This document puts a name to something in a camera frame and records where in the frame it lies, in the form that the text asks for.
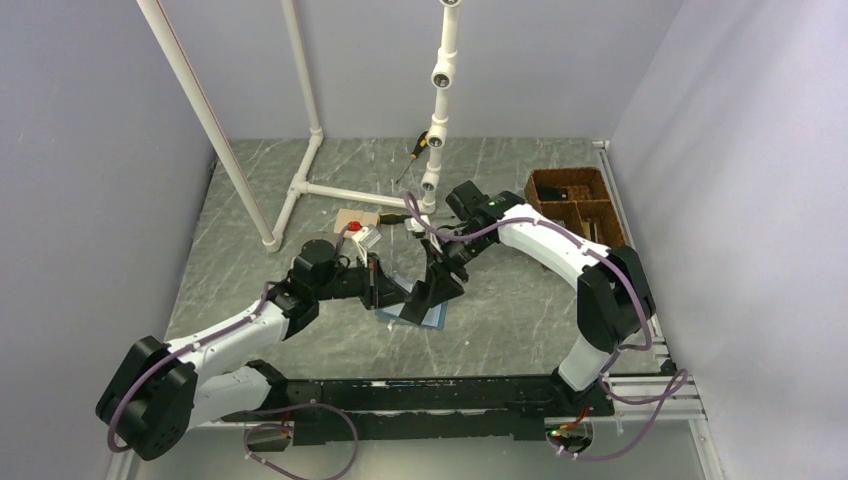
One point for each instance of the teal blue card holder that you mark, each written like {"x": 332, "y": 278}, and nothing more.
{"x": 433, "y": 318}

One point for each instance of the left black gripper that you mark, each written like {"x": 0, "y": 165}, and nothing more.
{"x": 378, "y": 289}

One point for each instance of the brown wicker basket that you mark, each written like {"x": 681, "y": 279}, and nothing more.
{"x": 579, "y": 199}

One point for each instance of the black yellow screwdriver near pipe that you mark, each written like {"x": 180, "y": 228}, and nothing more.
{"x": 392, "y": 218}

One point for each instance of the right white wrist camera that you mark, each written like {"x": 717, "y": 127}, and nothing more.
{"x": 417, "y": 229}

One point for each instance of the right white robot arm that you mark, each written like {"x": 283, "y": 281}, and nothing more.
{"x": 614, "y": 300}

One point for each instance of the aluminium frame rail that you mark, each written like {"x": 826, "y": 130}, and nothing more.
{"x": 658, "y": 397}

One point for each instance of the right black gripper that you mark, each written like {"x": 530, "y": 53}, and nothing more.
{"x": 441, "y": 285}

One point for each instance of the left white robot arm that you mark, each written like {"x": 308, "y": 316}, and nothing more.
{"x": 212, "y": 358}

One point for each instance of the black yellow screwdriver far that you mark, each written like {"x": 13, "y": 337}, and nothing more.
{"x": 415, "y": 153}

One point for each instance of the tan card holder upper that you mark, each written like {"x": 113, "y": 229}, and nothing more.
{"x": 351, "y": 218}

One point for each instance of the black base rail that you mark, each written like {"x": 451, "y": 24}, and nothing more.
{"x": 521, "y": 407}

